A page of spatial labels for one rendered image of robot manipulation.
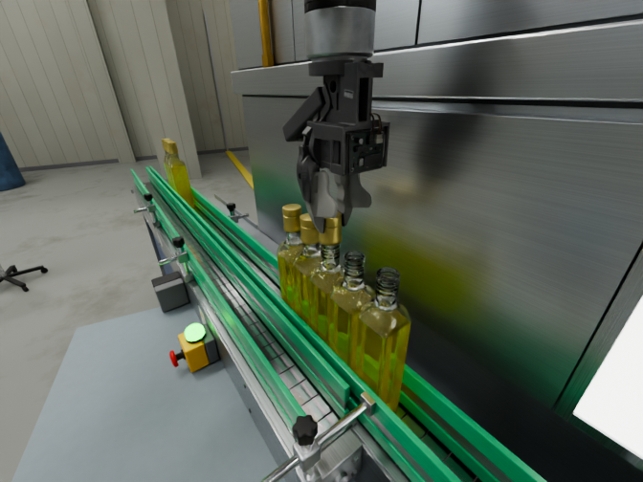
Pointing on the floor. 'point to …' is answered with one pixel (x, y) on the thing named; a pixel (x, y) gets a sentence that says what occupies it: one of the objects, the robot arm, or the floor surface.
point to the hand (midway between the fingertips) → (329, 219)
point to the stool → (18, 274)
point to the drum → (11, 178)
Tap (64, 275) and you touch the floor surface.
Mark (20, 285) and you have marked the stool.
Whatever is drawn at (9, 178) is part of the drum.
